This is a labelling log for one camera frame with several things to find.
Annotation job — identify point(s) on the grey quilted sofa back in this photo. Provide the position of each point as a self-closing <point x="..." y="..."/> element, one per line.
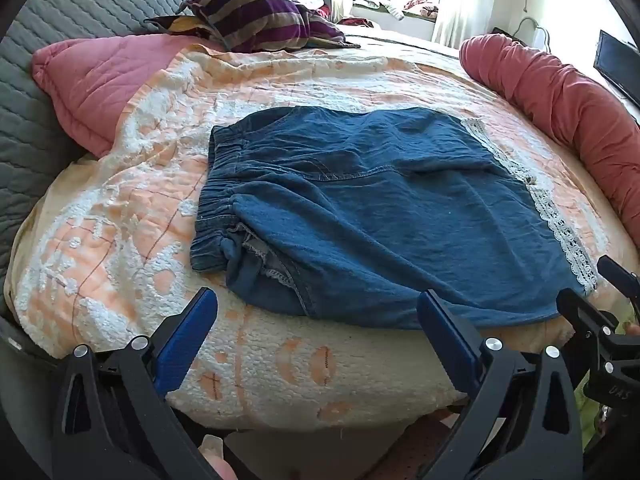
<point x="60" y="25"/>

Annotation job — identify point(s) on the rolled pink quilt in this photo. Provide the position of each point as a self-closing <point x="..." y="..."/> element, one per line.
<point x="565" y="95"/>

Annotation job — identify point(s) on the peach and white blanket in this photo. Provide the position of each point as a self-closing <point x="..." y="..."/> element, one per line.
<point x="150" y="195"/>

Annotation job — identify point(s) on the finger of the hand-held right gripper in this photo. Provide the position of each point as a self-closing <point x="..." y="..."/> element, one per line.
<point x="580" y="312"/>
<point x="617" y="275"/>

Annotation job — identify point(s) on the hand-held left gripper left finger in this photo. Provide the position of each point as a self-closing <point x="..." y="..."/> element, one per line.
<point x="187" y="330"/>

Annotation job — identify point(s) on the pink quilted pillow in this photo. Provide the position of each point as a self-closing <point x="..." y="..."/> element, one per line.
<point x="95" y="80"/>

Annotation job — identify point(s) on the white curtain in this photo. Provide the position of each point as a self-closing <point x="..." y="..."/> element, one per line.
<point x="465" y="0"/>

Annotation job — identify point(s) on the purple striped pillow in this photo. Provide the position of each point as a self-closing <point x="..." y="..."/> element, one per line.
<point x="255" y="17"/>

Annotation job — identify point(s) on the black flat monitor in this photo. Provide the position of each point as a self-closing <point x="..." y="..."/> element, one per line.
<point x="620" y="67"/>

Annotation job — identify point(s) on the blue denim pants lace trim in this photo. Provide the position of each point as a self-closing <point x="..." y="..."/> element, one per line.
<point x="380" y="210"/>

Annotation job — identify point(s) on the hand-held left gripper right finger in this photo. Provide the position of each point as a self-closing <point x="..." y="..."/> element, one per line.
<point x="445" y="330"/>

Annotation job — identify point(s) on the clothes on windowsill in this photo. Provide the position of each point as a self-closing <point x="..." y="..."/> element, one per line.
<point x="400" y="7"/>

